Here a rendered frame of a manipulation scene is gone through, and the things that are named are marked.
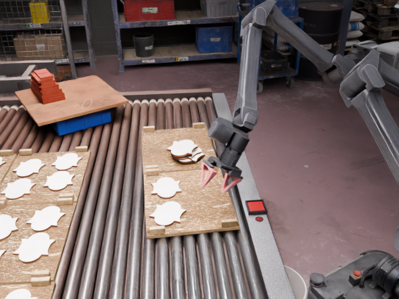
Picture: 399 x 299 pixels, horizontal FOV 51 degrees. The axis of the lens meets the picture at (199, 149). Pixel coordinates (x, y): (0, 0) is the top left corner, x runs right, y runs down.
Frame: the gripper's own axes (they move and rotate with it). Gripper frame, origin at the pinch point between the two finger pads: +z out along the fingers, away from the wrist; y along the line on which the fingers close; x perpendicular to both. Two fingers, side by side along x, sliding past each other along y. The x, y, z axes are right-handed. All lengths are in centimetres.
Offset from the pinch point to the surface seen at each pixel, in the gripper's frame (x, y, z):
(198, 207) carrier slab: -20.4, -19.4, 17.9
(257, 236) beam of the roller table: 3.7, -29.8, 13.2
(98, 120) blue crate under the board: -114, -13, 22
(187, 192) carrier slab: -31.5, -21.1, 17.1
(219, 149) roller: -56, -50, 1
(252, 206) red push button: -10.3, -36.2, 7.7
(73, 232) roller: -35, 18, 45
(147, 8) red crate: -426, -175, -57
